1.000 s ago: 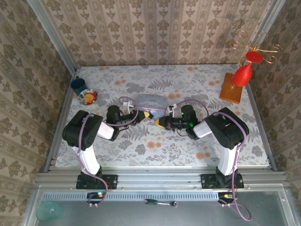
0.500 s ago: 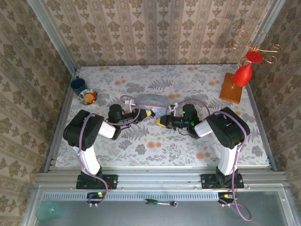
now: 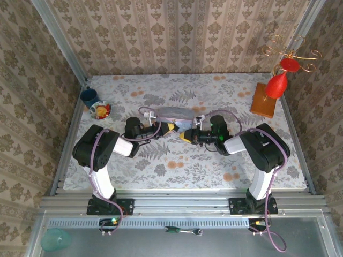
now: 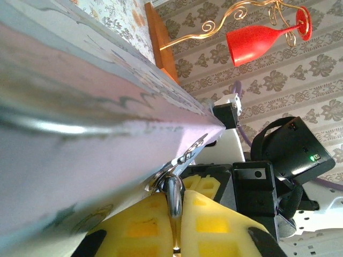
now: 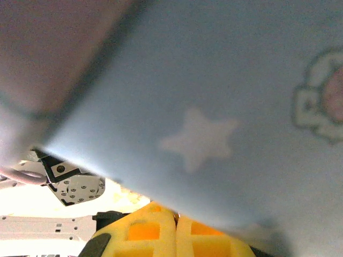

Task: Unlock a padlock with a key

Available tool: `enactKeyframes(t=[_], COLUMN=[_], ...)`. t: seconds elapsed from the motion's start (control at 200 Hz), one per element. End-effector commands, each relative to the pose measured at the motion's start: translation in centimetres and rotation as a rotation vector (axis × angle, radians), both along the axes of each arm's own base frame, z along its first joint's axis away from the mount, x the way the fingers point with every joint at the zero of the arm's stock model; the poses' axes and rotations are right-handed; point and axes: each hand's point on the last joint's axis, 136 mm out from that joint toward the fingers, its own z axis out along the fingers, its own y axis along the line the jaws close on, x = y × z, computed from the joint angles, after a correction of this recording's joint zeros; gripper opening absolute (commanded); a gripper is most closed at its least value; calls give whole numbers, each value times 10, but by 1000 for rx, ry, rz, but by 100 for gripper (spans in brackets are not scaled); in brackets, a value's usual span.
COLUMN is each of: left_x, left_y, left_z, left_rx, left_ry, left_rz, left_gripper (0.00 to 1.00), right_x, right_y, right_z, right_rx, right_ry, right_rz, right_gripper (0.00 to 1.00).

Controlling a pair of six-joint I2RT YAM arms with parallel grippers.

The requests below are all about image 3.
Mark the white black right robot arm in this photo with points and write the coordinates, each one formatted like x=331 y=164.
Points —
x=265 y=150

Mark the teal plastic cup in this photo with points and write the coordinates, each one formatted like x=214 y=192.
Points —
x=55 y=239

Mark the small bowl with food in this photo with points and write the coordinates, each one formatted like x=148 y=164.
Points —
x=100 y=110

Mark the small left controller board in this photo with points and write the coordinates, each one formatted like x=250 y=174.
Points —
x=108 y=222

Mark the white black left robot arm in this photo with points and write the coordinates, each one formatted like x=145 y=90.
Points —
x=100 y=150

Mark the blue cartoon tin box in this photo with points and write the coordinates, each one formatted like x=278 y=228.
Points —
x=174 y=113

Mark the small right controller board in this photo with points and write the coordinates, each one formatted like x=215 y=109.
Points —
x=258 y=223

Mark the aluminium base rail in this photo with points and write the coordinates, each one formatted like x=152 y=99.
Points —
x=182 y=203

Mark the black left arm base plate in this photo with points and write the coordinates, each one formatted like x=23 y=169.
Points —
x=126 y=206

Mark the small controller board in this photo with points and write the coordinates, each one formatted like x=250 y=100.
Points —
x=258 y=223
x=108 y=222

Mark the aluminium table side rail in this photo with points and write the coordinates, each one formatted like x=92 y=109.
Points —
x=297 y=139
x=71 y=128

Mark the grey metal shelf plate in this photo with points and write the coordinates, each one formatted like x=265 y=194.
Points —
x=134 y=246

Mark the aluminium frame post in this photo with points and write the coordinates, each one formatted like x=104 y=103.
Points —
x=53 y=26
x=313 y=10

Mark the floral tablecloth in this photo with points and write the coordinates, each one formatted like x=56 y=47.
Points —
x=166 y=88

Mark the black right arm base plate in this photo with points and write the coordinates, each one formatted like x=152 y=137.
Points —
x=235 y=206

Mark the dark blue mug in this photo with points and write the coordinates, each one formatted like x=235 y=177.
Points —
x=88 y=96

